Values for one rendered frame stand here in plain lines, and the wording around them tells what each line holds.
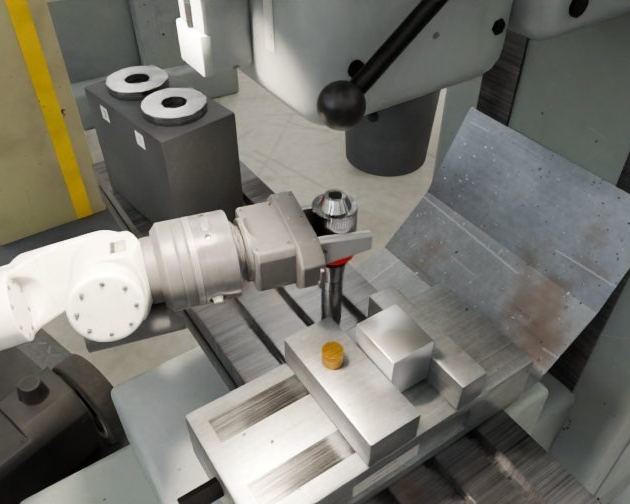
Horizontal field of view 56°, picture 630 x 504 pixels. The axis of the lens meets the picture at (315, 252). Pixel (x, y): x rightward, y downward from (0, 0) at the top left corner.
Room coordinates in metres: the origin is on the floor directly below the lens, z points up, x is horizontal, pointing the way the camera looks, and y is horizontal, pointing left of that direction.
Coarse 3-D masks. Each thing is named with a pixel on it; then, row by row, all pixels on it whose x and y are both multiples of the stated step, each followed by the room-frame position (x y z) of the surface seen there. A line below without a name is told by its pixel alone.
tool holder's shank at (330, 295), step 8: (344, 264) 0.47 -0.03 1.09; (328, 272) 0.47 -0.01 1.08; (336, 272) 0.47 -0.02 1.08; (328, 280) 0.47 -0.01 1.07; (336, 280) 0.47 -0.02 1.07; (328, 288) 0.47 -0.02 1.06; (336, 288) 0.47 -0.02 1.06; (328, 296) 0.47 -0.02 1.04; (336, 296) 0.47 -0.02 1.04; (328, 304) 0.47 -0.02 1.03; (336, 304) 0.47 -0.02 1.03; (328, 312) 0.47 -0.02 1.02; (336, 312) 0.47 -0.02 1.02; (336, 320) 0.47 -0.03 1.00
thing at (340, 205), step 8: (328, 192) 0.48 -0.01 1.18; (336, 192) 0.48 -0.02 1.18; (344, 192) 0.49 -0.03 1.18; (320, 200) 0.48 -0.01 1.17; (328, 200) 0.47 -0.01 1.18; (336, 200) 0.47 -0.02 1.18; (344, 200) 0.47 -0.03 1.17; (320, 208) 0.47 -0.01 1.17; (328, 208) 0.47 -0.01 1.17; (336, 208) 0.47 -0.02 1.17; (344, 208) 0.47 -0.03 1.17
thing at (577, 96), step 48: (528, 48) 0.76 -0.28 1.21; (576, 48) 0.70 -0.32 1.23; (624, 48) 0.65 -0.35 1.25; (480, 96) 0.81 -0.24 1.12; (528, 96) 0.74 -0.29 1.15; (576, 96) 0.69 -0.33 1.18; (624, 96) 0.64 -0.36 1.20; (576, 144) 0.67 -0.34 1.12; (624, 144) 0.62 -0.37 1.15; (624, 288) 0.56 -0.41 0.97; (624, 336) 0.54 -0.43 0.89; (576, 384) 0.56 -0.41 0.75; (624, 384) 0.51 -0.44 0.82; (576, 432) 0.53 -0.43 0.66; (624, 432) 0.52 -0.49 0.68; (624, 480) 0.64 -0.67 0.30
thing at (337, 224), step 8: (352, 200) 0.49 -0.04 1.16; (312, 208) 0.48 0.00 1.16; (352, 208) 0.47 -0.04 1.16; (312, 216) 0.47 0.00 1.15; (320, 216) 0.46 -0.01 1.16; (328, 216) 0.46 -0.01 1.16; (336, 216) 0.46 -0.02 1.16; (344, 216) 0.46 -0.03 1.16; (352, 216) 0.46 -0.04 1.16; (312, 224) 0.47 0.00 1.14; (320, 224) 0.46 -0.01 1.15; (328, 224) 0.46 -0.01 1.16; (336, 224) 0.46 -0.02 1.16; (344, 224) 0.46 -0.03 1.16; (352, 224) 0.46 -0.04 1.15; (320, 232) 0.46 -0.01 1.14; (328, 232) 0.46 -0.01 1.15; (336, 232) 0.46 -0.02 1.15; (344, 232) 0.46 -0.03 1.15
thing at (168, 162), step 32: (96, 96) 0.80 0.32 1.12; (128, 96) 0.78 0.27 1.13; (160, 96) 0.77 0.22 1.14; (192, 96) 0.77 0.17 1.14; (96, 128) 0.82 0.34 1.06; (128, 128) 0.74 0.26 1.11; (160, 128) 0.70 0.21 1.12; (192, 128) 0.70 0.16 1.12; (224, 128) 0.73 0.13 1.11; (128, 160) 0.76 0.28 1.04; (160, 160) 0.68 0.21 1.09; (192, 160) 0.70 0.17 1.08; (224, 160) 0.73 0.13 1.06; (128, 192) 0.78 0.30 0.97; (160, 192) 0.69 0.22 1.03; (192, 192) 0.69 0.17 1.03; (224, 192) 0.73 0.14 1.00
